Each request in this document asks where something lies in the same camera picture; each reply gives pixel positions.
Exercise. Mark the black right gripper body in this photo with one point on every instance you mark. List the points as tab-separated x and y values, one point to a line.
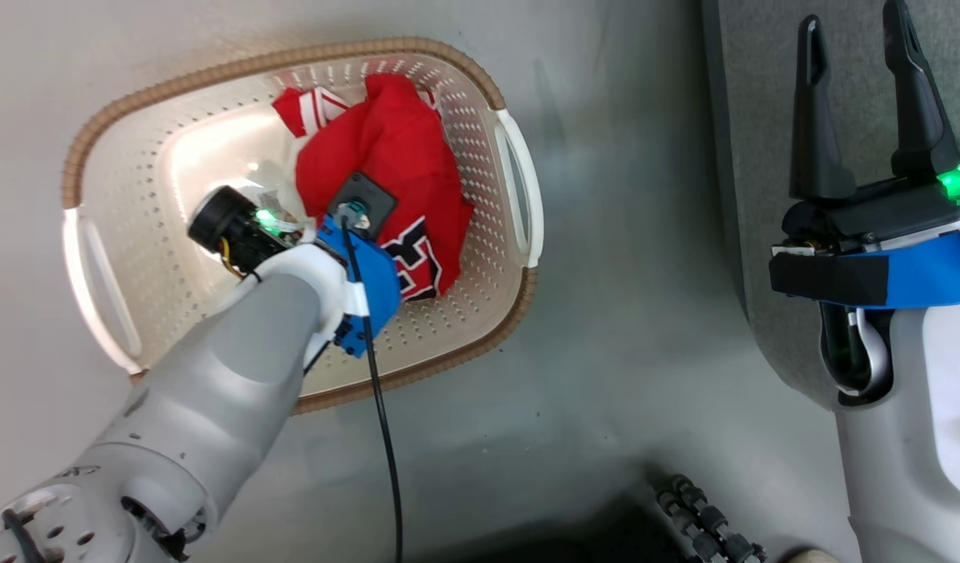
886	215

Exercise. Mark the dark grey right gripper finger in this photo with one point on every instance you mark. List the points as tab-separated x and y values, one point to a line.
918	102
814	117

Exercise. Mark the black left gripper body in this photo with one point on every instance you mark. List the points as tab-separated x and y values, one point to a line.
230	225

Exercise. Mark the red jersey garment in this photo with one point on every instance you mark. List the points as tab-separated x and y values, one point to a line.
386	156

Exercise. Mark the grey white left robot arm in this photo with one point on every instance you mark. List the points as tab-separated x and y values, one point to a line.
198	407

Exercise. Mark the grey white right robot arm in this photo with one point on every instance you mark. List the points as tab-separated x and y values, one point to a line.
918	438

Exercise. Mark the grey padded surface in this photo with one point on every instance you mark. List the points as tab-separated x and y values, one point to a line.
761	156

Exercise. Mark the white perforated laundry basket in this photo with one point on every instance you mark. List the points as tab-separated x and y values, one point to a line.
480	234

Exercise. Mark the blue black right wrist camera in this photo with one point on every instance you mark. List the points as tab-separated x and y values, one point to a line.
855	277

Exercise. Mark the blue black wrist camera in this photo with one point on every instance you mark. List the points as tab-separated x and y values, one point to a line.
855	277
370	274

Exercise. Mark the blue black left wrist camera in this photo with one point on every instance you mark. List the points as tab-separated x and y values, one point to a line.
370	274

